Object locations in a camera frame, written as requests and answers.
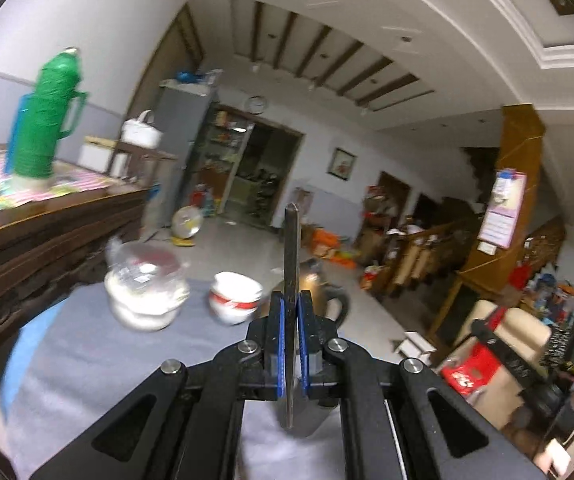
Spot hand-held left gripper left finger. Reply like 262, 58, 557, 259
30, 291, 288, 480

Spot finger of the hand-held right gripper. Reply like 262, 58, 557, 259
469, 318, 548, 391

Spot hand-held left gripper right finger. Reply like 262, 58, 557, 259
297, 290, 548, 480

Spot person's right hand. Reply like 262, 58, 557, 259
534, 440, 574, 479

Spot beige armchair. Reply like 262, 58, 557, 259
429, 300, 554, 432

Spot black patterned cloth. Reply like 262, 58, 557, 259
539, 325, 574, 369

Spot red plastic chair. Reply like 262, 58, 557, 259
439, 345, 501, 397

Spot white bowl with small print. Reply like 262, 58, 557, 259
213, 307, 258, 327

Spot golden electric kettle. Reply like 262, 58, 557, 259
299, 255, 351, 332

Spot white bowl with red band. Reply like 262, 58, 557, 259
209, 290, 262, 313

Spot white step stool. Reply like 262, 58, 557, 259
394, 331, 438, 367

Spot orange cardboard boxes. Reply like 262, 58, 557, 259
312, 230, 341, 262

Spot wooden stair railing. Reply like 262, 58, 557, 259
382, 220, 482, 302

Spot light wooden chair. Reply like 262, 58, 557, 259
289, 187, 314, 226

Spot white round fan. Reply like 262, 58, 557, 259
171, 206, 203, 247

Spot grey tablecloth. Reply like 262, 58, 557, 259
4, 275, 353, 480

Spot wooden shelf cabinet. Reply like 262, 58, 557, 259
194, 105, 257, 216

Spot wooden stair pillar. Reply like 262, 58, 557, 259
459, 104, 548, 282

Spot grey refrigerator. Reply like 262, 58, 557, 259
144, 80, 220, 231

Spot dark wooden chair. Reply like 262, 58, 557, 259
107, 140, 178, 187

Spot dark carved wooden sideboard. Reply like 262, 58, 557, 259
0, 180, 154, 378

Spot blue table cover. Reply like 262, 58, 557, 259
0, 304, 64, 402

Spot white chest freezer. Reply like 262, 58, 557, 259
78, 135, 119, 176

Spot pink checked cloth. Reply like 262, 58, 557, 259
0, 144, 139, 226

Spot brown wooden door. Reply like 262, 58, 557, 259
126, 2, 205, 126

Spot green thermos flask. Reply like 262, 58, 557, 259
10, 47, 89, 181

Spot blue thermos flask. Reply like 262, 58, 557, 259
4, 94, 34, 172

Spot wall calendar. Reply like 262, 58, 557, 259
478, 170, 528, 252

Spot framed wall picture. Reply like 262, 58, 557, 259
328, 147, 357, 181

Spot white bucket with handle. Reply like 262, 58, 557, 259
120, 110, 164, 149

